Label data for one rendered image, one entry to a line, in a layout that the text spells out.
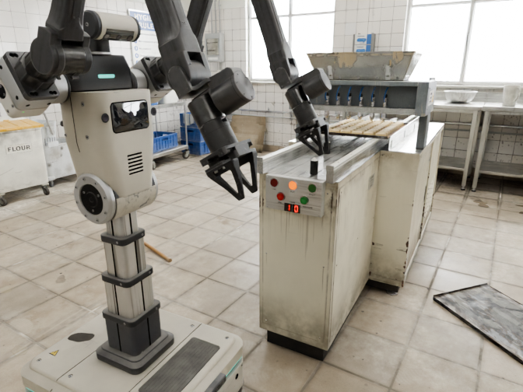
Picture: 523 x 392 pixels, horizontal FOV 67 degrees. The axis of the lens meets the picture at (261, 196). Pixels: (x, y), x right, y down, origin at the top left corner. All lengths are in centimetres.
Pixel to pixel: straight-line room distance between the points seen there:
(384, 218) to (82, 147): 156
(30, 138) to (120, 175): 323
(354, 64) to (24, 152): 325
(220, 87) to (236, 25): 574
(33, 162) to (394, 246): 347
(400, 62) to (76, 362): 189
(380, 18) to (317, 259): 426
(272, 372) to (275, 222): 65
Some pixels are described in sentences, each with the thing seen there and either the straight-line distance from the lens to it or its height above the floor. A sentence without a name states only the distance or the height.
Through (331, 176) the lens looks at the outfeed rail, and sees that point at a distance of 144.
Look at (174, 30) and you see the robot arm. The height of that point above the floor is 130.
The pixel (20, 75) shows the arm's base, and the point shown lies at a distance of 110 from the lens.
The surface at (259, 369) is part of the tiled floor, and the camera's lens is 185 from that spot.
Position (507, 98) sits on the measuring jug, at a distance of 471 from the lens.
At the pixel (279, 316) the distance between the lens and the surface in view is 184.
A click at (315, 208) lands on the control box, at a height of 74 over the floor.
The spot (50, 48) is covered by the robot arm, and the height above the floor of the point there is 128.
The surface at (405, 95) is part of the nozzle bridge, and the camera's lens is 216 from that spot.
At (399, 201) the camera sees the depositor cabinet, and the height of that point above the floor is 58.
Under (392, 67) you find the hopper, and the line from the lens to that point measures 214.
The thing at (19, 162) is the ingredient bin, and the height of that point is 38.
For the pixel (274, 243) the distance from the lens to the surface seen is 167.
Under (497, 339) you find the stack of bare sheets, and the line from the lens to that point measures 227.
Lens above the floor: 124
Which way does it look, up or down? 18 degrees down
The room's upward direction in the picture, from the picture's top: straight up
